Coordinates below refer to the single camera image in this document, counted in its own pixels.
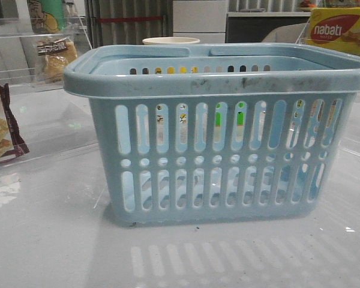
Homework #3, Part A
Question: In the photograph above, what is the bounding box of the packaged bread clear wrapper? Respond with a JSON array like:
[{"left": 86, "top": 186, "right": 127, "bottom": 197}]
[{"left": 35, "top": 36, "right": 78, "bottom": 83}]

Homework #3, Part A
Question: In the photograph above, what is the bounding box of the green yellow cartoon package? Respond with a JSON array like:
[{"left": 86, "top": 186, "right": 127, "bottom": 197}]
[{"left": 27, "top": 0, "right": 66, "bottom": 34}]

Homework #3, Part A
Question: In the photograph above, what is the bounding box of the clear acrylic stand right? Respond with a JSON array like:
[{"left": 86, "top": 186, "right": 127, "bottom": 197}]
[{"left": 299, "top": 15, "right": 360, "bottom": 55}]

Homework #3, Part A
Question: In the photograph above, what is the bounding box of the yellow nabati wafer box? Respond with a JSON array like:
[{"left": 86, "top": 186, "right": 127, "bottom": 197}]
[{"left": 304, "top": 7, "right": 360, "bottom": 56}]

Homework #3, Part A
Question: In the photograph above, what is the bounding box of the light blue plastic basket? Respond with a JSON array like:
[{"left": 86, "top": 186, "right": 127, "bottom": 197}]
[{"left": 64, "top": 43, "right": 360, "bottom": 227}]

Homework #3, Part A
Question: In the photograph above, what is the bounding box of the white cabinet background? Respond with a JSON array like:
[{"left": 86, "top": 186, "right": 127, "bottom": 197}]
[{"left": 172, "top": 1, "right": 228, "bottom": 44}]

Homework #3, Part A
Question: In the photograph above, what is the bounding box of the cream paper cup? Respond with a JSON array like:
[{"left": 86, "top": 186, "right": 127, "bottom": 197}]
[{"left": 142, "top": 37, "right": 200, "bottom": 45}]

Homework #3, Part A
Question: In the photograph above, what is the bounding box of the brown wafer snack packet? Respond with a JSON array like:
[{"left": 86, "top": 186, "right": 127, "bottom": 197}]
[{"left": 0, "top": 84, "right": 29, "bottom": 163}]

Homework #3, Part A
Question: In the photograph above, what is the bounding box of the clear acrylic shelf left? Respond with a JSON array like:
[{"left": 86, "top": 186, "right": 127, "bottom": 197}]
[{"left": 0, "top": 16, "right": 91, "bottom": 94}]

